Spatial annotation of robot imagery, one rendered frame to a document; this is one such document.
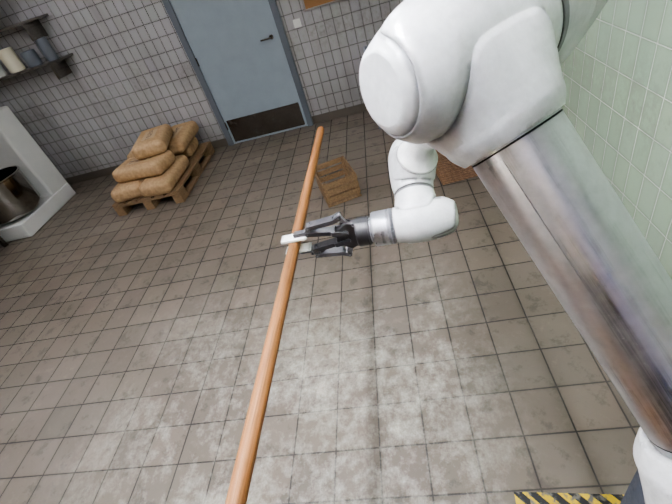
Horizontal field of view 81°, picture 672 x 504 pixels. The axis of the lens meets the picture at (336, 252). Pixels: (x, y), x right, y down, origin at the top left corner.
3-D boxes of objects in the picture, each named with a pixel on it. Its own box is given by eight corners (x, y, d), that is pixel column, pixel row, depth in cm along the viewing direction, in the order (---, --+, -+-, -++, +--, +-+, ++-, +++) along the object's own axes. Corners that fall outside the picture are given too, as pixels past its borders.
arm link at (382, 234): (398, 251, 99) (374, 254, 100) (396, 229, 106) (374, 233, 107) (391, 221, 93) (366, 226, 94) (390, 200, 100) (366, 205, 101)
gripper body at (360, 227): (368, 225, 95) (331, 232, 97) (375, 251, 100) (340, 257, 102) (368, 207, 101) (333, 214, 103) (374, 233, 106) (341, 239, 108)
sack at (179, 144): (185, 153, 447) (178, 141, 437) (158, 160, 455) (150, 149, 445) (201, 129, 492) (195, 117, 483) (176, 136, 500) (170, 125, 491)
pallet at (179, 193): (184, 202, 419) (177, 190, 410) (119, 216, 434) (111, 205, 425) (215, 151, 511) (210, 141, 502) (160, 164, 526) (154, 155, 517)
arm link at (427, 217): (399, 252, 102) (393, 208, 107) (461, 242, 99) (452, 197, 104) (394, 235, 93) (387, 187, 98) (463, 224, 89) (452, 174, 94)
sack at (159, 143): (168, 152, 415) (161, 139, 406) (135, 163, 414) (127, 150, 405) (175, 133, 465) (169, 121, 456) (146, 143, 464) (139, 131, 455)
